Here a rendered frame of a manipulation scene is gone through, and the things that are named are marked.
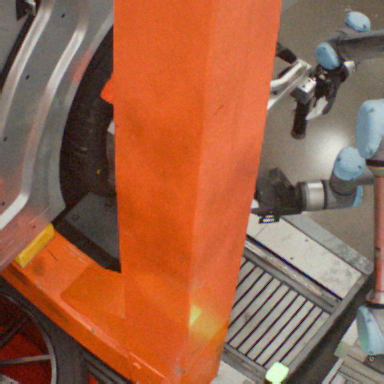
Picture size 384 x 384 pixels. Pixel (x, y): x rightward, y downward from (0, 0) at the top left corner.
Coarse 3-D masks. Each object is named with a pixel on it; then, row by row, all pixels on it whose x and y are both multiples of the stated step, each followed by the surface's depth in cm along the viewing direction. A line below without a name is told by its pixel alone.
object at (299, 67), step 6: (300, 60) 208; (294, 66) 205; (300, 66) 206; (306, 66) 208; (288, 72) 204; (294, 72) 204; (300, 72) 206; (276, 78) 203; (282, 78) 202; (288, 78) 203; (270, 84) 201; (276, 84) 201; (282, 84) 202; (270, 90) 203
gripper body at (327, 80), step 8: (320, 64) 222; (312, 72) 220; (320, 72) 221; (328, 72) 222; (336, 72) 222; (344, 72) 225; (320, 80) 219; (328, 80) 219; (336, 80) 219; (344, 80) 227; (320, 88) 222; (328, 88) 219; (336, 88) 223; (320, 96) 223; (328, 96) 222
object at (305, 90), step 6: (288, 66) 214; (282, 72) 212; (306, 78) 212; (300, 84) 210; (306, 84) 210; (312, 84) 210; (294, 90) 212; (300, 90) 210; (306, 90) 209; (312, 90) 212; (294, 96) 213; (300, 96) 212; (306, 96) 210; (312, 96) 214
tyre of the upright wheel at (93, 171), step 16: (112, 32) 191; (112, 48) 191; (96, 64) 192; (112, 64) 190; (96, 80) 192; (80, 96) 195; (96, 96) 192; (80, 112) 195; (96, 112) 194; (80, 128) 197; (96, 128) 198; (64, 144) 204; (80, 144) 199; (96, 144) 202; (64, 160) 209; (80, 160) 203; (96, 160) 207; (80, 176) 210; (96, 176) 212; (96, 192) 218; (112, 192) 225
